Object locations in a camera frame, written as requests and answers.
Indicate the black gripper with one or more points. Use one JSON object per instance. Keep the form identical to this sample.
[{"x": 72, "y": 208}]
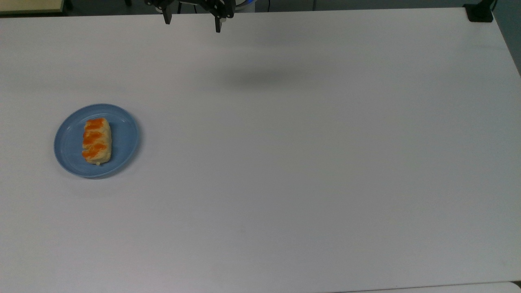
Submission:
[{"x": 191, "y": 3}]

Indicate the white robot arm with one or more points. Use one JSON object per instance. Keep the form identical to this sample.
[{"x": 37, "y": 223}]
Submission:
[{"x": 245, "y": 5}]

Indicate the beige wooden furniture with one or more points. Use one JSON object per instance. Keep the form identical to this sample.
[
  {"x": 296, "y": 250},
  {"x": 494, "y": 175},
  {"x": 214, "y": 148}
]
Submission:
[{"x": 30, "y": 5}]

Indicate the orange glazed bread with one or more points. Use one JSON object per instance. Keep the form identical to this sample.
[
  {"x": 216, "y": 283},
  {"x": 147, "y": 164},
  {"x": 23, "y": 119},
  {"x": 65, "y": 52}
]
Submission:
[{"x": 97, "y": 141}]

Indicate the black table clamp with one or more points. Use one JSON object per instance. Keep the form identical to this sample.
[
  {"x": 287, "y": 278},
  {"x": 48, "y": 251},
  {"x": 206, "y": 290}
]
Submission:
[{"x": 480, "y": 11}]

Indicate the blue round plate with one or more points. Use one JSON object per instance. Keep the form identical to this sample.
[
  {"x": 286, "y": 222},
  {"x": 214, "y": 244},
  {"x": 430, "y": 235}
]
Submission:
[{"x": 122, "y": 138}]

